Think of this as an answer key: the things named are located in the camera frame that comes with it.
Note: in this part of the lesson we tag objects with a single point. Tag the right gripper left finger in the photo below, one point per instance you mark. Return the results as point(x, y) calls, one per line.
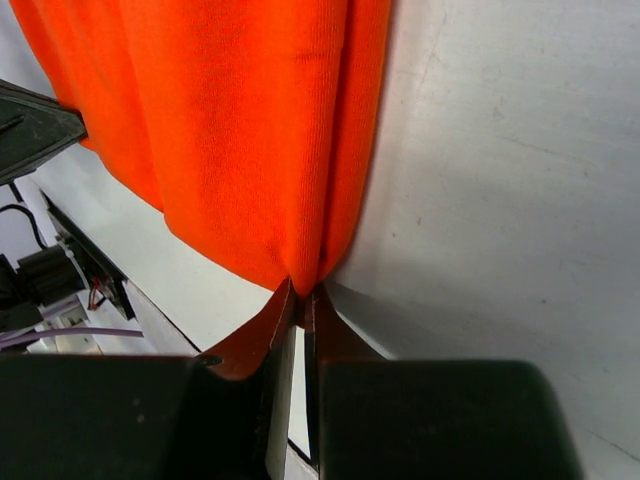
point(220, 415)

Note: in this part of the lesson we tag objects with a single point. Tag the orange t-shirt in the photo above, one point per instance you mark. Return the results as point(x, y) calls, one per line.
point(248, 124)

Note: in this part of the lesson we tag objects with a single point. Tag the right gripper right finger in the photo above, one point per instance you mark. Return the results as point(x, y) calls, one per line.
point(373, 418)

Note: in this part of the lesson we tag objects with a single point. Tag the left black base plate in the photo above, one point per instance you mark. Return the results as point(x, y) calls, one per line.
point(97, 262)

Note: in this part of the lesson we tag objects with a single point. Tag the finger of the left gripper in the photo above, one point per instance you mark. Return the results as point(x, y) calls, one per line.
point(34, 129)

